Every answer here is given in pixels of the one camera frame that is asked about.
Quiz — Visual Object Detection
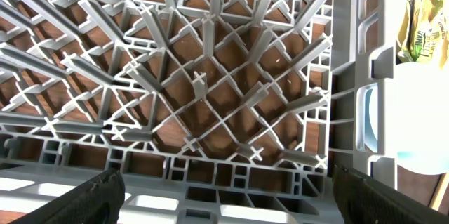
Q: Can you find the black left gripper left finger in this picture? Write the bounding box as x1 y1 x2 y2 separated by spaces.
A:
13 168 126 224

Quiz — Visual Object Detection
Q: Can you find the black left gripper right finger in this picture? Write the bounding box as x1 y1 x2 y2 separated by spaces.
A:
333 166 448 224

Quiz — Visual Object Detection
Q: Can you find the yellow orange snack wrapper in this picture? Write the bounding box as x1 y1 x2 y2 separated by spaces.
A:
396 0 449 70

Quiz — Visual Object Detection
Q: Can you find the light blue bowl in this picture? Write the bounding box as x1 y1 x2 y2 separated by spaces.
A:
354 62 448 175

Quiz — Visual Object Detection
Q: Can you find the grey dishwasher rack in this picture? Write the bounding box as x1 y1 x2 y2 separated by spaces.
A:
1 0 398 223

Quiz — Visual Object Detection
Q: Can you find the dark brown serving tray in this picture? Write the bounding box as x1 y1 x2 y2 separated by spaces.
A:
328 0 449 214

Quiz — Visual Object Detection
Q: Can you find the wooden chopstick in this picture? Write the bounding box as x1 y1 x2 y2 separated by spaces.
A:
429 173 449 211

